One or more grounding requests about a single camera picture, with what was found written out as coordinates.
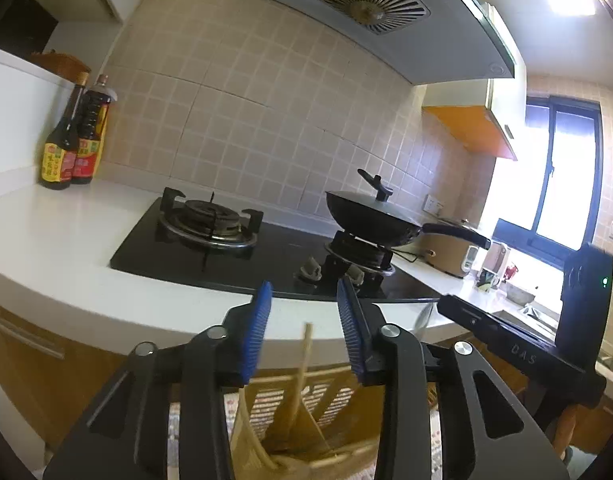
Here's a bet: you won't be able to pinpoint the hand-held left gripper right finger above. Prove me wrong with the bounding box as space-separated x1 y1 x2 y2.
335 276 570 480

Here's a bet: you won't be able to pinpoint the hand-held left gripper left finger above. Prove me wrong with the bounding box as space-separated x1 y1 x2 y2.
43 281 274 480

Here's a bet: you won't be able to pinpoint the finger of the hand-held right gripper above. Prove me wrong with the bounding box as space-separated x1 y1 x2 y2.
437 293 588 377

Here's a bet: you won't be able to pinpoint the wooden chopstick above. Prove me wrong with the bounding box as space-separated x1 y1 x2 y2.
284 323 314 436
309 437 382 468
236 388 277 468

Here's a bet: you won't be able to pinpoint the yellow plastic utensil basket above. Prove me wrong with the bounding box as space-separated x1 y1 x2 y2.
225 362 440 480

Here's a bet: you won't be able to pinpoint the person's right forearm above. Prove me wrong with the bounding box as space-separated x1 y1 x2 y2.
553 402 580 462

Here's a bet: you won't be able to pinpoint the pink and white kettle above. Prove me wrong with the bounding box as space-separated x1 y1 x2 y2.
481 241 510 286

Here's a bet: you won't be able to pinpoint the black glass gas stove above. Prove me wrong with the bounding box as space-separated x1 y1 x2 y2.
109 187 440 304

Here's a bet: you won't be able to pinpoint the beige rice cooker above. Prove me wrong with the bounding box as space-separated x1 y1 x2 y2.
418 217 482 280

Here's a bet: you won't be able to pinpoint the black wok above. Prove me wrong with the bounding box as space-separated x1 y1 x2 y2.
325 189 492 251

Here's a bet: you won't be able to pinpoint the dark framed window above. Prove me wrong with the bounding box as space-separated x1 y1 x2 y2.
490 94 605 272

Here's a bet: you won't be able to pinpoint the white kitchen countertop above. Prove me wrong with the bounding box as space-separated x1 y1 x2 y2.
0 177 613 377

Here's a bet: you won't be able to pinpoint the wooden base cabinets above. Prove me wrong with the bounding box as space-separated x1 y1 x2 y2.
0 299 613 466

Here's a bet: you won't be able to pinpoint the large red label sauce bottle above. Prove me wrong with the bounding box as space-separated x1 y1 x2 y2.
70 74 112 185

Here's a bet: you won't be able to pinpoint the yellow bottle with white cap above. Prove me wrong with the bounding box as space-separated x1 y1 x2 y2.
93 88 119 177

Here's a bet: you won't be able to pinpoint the slim dark soy sauce bottle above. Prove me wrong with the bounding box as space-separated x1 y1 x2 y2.
40 71 90 191

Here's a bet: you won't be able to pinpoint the range hood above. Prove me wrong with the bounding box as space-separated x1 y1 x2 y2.
228 0 517 86

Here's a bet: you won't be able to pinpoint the brown wicker basket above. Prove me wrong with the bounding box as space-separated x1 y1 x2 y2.
30 49 92 81

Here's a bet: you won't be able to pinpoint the wok lid with black handle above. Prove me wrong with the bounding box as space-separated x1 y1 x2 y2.
357 168 395 204

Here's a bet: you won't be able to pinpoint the orange wall cabinet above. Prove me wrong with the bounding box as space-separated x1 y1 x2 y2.
421 77 520 161

